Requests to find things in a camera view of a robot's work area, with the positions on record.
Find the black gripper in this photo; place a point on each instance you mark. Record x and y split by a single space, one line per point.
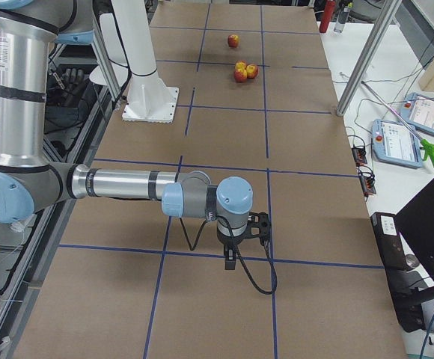
230 238

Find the red yellow apple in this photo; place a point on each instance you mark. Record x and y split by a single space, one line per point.
233 40
252 71
240 75
240 65

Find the black orange adapter near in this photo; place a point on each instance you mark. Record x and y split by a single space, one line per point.
367 180

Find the red yellow apple front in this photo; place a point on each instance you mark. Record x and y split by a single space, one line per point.
240 75

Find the black box on table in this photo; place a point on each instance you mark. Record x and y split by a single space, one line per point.
413 300

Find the red yellow apple back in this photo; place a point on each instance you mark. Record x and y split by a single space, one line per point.
240 65

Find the blue teach pendant near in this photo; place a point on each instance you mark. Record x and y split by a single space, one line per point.
394 144

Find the blue teach pendant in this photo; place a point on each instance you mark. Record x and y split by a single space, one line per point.
394 144
418 110

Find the blue teach pendant far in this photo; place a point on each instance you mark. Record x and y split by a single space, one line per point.
418 110

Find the clear water bottle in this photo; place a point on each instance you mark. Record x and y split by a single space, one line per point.
344 8

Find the red bottle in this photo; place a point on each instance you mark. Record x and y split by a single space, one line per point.
327 15

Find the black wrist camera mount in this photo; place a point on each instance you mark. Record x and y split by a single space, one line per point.
259 226

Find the white pedestal column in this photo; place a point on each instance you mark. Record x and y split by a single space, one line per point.
148 98

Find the metal grabber stick green handle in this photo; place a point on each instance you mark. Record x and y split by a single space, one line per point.
427 146

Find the aluminium frame post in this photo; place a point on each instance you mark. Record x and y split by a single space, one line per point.
377 33

